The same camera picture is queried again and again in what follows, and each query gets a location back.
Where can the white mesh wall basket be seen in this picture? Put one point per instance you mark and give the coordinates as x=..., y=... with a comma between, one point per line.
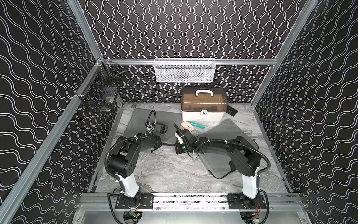
x=184, y=70

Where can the teal flat tool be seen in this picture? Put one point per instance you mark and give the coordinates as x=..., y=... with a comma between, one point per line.
x=194, y=124

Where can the pink computer mouse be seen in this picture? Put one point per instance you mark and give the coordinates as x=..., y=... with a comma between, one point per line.
x=187, y=125

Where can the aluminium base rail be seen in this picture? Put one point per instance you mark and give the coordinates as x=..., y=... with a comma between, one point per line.
x=216, y=202

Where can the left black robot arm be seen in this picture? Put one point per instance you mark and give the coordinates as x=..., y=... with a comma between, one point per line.
x=122, y=158

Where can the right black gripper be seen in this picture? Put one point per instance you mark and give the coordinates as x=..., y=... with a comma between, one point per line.
x=178, y=151

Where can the black wire wall basket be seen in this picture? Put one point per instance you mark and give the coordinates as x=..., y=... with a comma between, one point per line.
x=101, y=95

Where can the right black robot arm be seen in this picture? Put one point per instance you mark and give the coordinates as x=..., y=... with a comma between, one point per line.
x=250, y=194

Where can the black flat pouch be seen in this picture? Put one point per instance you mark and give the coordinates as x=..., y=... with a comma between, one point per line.
x=231, y=111

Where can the brown lid storage box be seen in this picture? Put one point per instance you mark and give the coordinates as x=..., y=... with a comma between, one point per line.
x=203, y=104

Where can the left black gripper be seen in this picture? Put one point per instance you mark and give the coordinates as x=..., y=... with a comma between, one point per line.
x=159, y=130

